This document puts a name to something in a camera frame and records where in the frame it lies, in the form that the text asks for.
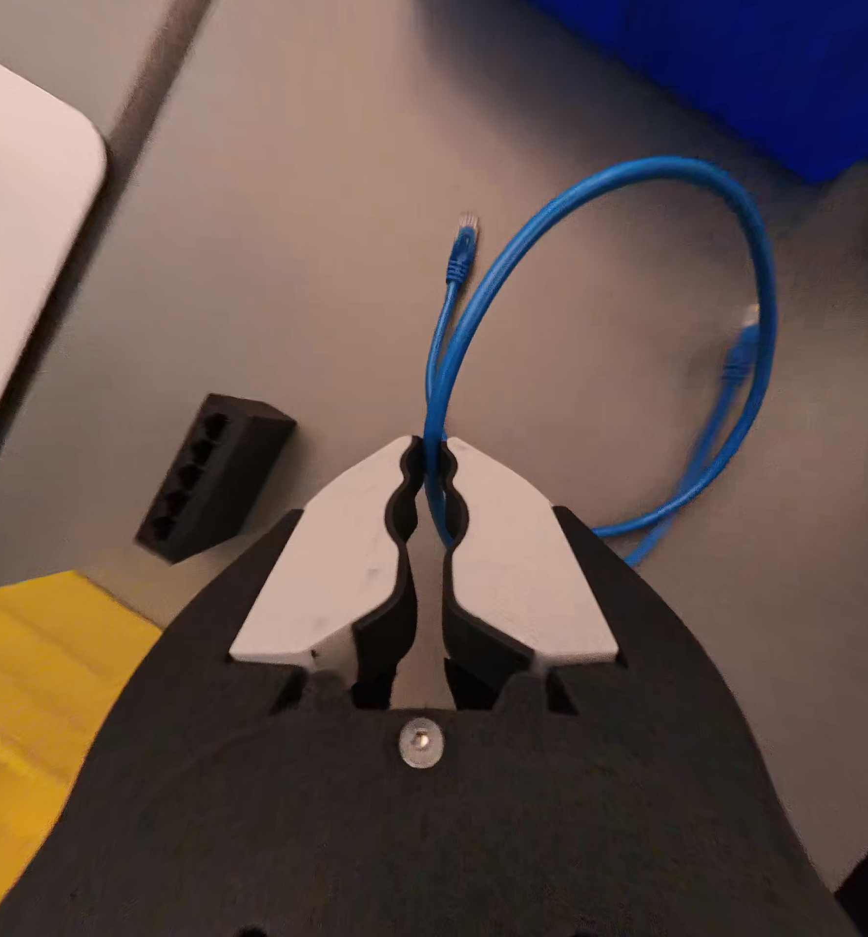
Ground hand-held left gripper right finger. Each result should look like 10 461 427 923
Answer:
441 437 620 711

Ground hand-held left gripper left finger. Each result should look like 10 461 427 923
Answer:
227 435 420 711

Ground black network switch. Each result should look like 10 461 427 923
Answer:
134 393 297 565

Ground yellow plastic bin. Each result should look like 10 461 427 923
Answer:
0 571 164 937

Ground blue ethernet cable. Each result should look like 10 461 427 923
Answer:
423 155 779 568

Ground blue plastic bin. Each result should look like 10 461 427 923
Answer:
529 0 868 184

